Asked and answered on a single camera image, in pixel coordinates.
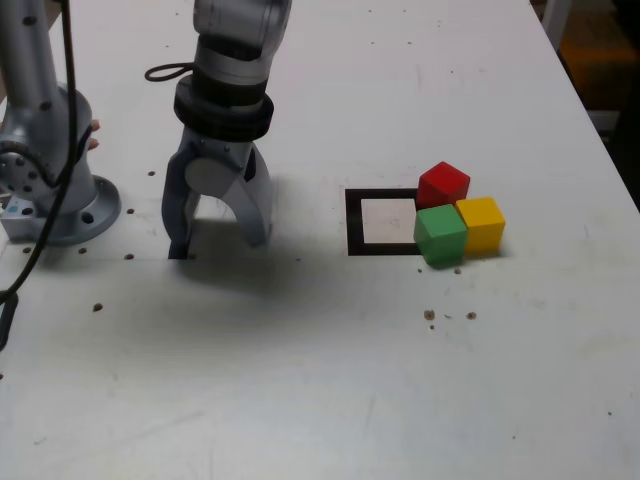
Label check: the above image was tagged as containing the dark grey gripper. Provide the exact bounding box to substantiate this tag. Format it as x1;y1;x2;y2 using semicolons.
161;126;275;250

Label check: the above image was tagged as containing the green cube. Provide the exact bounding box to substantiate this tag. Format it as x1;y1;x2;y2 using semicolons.
412;203;469;269

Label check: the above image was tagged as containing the red cube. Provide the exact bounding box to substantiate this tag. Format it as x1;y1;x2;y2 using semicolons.
417;161;472;210

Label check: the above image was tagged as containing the yellow cube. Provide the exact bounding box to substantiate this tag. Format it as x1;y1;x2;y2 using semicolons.
454;196;506;255

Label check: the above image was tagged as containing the black tape square outline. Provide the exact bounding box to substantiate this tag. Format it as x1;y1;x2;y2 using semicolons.
344;187;426;257

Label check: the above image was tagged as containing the black cable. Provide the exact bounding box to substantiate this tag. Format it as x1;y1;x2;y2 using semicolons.
0;0;197;304

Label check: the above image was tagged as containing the white frame post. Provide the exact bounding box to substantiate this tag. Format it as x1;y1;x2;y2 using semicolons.
542;0;574;52

